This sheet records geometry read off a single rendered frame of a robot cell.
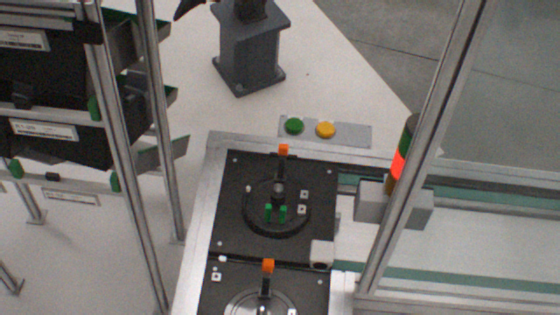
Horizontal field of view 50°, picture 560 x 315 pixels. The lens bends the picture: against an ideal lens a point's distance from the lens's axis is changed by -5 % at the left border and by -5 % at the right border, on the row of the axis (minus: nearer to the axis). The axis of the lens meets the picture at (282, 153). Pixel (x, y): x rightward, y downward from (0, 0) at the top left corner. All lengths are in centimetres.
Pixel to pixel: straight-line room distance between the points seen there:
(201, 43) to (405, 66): 143
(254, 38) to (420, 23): 184
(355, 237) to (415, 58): 180
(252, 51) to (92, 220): 54
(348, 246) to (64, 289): 59
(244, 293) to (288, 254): 13
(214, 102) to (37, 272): 59
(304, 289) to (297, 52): 74
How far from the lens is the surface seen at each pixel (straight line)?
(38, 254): 141
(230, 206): 127
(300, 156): 136
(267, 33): 147
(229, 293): 119
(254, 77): 157
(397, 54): 301
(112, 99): 73
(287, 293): 119
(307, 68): 167
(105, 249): 138
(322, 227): 126
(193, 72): 165
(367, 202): 99
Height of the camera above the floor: 206
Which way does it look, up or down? 54 degrees down
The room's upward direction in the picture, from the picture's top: 6 degrees clockwise
